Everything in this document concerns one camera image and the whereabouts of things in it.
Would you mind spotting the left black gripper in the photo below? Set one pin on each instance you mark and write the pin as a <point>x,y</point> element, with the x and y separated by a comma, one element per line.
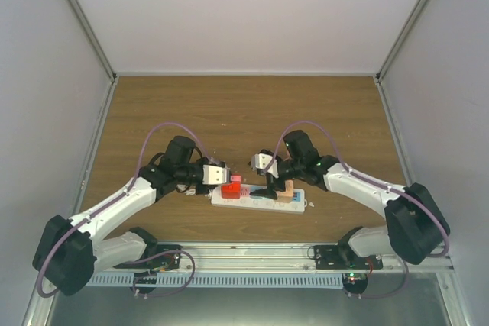
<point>204,190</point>

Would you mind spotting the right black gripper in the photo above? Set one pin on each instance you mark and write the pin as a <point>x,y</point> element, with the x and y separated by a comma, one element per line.
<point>268,192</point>

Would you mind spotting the white power strip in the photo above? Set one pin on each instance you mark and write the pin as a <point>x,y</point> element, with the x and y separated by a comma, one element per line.
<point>297,205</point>

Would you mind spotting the red cube plug adapter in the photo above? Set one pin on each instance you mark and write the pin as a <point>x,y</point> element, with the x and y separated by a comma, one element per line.
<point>231,191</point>

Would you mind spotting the pink plug adapter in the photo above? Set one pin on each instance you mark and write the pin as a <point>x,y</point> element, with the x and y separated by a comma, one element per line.
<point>235,178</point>

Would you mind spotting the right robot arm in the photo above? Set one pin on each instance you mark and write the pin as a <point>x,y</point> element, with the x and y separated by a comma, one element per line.
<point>414,226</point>

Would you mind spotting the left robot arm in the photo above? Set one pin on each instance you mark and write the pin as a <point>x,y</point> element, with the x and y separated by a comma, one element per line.
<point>72,250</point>

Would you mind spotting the tan wooden plug adapter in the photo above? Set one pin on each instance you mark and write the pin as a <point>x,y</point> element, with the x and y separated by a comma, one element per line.
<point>287,194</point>

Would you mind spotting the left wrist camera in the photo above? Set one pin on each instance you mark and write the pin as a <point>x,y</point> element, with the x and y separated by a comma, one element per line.
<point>215,175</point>

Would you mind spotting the aluminium front rail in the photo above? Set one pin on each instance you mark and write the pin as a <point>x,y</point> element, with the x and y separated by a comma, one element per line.
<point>226,257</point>

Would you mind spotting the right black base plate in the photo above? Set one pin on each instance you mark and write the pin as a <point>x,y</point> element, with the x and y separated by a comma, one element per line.
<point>330,257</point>

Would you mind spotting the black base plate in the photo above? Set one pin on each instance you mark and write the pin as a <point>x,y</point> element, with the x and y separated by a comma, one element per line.
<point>330,257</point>
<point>158,258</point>

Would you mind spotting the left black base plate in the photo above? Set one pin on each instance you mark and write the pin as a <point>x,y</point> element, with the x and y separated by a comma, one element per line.
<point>158,258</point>

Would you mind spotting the slotted cable duct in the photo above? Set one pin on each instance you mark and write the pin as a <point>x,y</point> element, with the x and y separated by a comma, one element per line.
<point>223,280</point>

